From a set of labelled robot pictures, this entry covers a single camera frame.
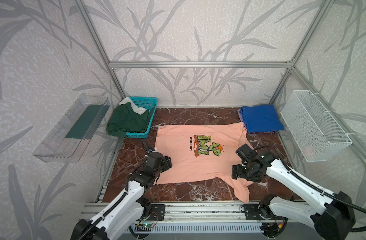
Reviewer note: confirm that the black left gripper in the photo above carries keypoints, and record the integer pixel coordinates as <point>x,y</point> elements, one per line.
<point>166,162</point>

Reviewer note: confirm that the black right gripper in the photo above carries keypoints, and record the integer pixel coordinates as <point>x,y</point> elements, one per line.
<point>239,171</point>

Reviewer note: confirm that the pink graphic t-shirt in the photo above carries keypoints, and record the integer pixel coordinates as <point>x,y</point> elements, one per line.
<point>200,153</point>

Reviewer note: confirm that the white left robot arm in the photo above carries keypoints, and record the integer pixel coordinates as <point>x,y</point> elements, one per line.
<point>128,206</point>

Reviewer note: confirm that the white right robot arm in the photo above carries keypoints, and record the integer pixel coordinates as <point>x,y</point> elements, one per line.
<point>331,219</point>

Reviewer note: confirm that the blue folded t-shirt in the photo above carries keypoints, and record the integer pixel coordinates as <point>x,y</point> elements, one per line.
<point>261,119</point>

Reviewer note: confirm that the green circuit board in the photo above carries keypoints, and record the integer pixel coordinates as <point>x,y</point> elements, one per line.
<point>146,226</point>

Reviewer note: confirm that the purple folded t-shirt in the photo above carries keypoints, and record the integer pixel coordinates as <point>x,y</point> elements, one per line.
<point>241,116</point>

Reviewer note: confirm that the dark green t-shirt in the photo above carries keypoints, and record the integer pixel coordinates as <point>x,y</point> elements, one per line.
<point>124,120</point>

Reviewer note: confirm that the white t-shirt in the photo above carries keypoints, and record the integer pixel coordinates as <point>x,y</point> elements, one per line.
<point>135,108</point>

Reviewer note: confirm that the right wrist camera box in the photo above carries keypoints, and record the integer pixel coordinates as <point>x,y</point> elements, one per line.
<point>246,154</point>

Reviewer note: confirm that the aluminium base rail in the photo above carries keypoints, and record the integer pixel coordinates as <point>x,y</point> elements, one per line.
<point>202,218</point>

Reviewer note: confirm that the white wire mesh basket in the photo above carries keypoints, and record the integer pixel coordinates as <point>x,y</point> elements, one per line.
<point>317,133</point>

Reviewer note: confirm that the clear plastic wall shelf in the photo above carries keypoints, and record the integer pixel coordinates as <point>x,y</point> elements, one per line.
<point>70,137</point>

